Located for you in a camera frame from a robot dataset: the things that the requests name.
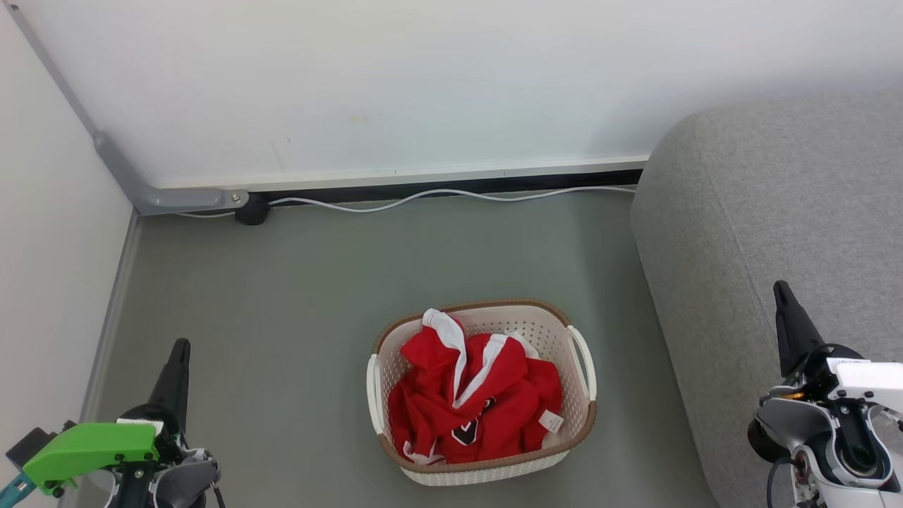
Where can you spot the teal left camera connector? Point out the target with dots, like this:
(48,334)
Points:
(13,488)

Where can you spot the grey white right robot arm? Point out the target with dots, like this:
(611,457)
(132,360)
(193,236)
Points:
(825,444)

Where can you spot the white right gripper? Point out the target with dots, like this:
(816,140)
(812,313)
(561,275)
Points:
(864,381)

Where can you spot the cream laundry basket brown rim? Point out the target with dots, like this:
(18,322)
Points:
(575,409)

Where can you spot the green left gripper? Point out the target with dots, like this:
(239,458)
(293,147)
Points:
(92,446)

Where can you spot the red jersey with black letters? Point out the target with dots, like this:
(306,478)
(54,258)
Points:
(508,416)

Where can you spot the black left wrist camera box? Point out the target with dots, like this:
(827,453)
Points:
(29,444)

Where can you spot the silver baseboard strip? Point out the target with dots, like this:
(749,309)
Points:
(423,173)

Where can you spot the black round floor foot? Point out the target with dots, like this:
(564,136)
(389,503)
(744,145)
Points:
(252,210)

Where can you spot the grey fabric sofa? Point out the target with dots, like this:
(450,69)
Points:
(748,226)

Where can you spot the grey wall conduit rail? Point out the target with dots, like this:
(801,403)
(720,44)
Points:
(123,176)

